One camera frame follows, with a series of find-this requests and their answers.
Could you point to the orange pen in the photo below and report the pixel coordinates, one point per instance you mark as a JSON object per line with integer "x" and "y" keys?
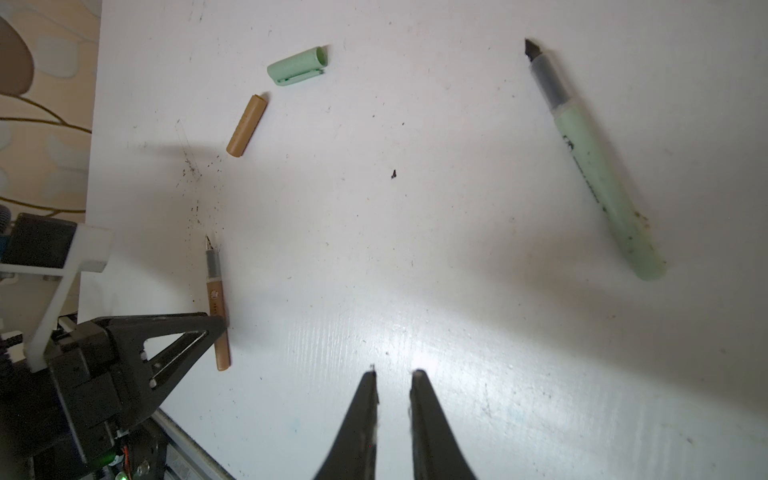
{"x": 217, "y": 304}

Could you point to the green pen cap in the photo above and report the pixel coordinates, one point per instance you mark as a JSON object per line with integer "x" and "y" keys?
{"x": 299, "y": 67}

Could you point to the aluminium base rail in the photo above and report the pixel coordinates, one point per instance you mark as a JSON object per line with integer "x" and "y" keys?
{"x": 184, "y": 458}

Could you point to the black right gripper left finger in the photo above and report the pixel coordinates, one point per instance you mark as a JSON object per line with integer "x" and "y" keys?
{"x": 354, "y": 450}

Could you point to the green pen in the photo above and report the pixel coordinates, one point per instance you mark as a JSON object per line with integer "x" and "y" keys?
{"x": 629, "y": 228}

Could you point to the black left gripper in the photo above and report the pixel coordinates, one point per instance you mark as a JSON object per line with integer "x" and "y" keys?
{"x": 97, "y": 381}

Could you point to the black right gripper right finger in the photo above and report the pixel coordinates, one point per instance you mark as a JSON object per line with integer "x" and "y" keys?
{"x": 435, "y": 451}

